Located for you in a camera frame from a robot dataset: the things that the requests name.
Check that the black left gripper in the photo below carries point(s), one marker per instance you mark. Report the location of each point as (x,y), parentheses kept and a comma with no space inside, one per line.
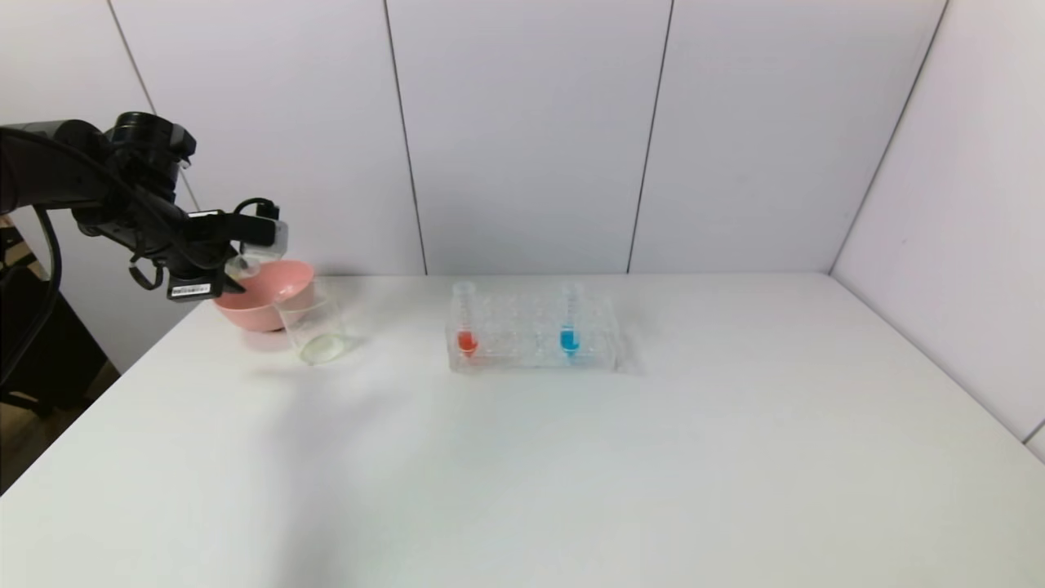
(197,288)

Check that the test tube with blue pigment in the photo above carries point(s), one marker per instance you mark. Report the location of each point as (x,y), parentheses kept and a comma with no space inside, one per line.
(570,327)

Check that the clear glass beaker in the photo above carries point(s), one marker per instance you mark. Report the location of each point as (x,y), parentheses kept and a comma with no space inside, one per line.
(314,327)

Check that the test tube with red pigment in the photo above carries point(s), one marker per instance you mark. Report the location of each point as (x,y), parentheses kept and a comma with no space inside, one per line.
(466,327)

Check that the clear plastic test tube rack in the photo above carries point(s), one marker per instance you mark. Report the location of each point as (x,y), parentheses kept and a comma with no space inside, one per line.
(522,335)

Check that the pink plastic bowl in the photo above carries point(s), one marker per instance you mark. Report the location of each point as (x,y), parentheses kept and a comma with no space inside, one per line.
(261,306)

